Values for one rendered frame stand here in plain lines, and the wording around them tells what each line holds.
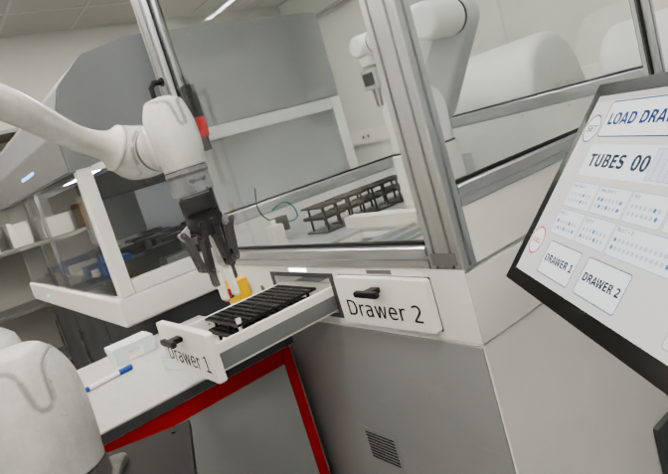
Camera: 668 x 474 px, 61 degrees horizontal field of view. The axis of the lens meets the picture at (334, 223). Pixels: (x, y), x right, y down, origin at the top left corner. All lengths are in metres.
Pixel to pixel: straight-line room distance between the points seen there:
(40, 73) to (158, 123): 4.60
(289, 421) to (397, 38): 1.06
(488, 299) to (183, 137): 0.67
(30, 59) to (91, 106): 3.67
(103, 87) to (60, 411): 1.37
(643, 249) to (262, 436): 1.18
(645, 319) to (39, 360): 0.85
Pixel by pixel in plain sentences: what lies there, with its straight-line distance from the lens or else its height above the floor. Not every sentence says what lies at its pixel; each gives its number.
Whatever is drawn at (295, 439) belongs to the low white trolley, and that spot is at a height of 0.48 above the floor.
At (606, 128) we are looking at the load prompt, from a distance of 0.84.
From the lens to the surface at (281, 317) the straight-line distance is 1.30.
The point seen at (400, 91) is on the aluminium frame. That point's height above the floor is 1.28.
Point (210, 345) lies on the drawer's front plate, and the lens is 1.21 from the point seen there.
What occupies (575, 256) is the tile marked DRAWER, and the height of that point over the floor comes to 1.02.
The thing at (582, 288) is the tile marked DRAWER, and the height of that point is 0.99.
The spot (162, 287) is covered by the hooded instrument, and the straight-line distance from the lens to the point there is 2.16.
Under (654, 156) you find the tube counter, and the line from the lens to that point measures 0.71.
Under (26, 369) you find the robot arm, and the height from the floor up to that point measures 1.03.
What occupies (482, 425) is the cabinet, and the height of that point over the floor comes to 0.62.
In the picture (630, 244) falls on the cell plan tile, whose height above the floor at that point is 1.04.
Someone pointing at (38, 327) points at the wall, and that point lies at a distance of 5.59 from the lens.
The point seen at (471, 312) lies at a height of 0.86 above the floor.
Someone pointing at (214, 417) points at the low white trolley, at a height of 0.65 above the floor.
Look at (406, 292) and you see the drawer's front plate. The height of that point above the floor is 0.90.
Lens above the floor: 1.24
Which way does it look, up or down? 8 degrees down
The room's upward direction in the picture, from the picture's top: 16 degrees counter-clockwise
